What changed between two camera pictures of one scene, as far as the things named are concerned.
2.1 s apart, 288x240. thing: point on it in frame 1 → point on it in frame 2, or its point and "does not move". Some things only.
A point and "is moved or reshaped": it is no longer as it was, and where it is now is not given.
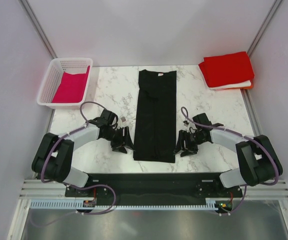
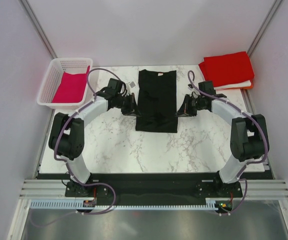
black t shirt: x=155 y=128 is moved or reshaped
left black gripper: x=125 y=140 → x=132 y=108
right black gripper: x=183 y=135 → x=185 y=108
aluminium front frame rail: x=39 y=189 does not move
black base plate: x=154 y=186 does not move
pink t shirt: x=72 y=87 does not move
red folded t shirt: x=227 y=69 does not move
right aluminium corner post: x=263 y=27 does not move
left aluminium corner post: x=32 y=17 does not move
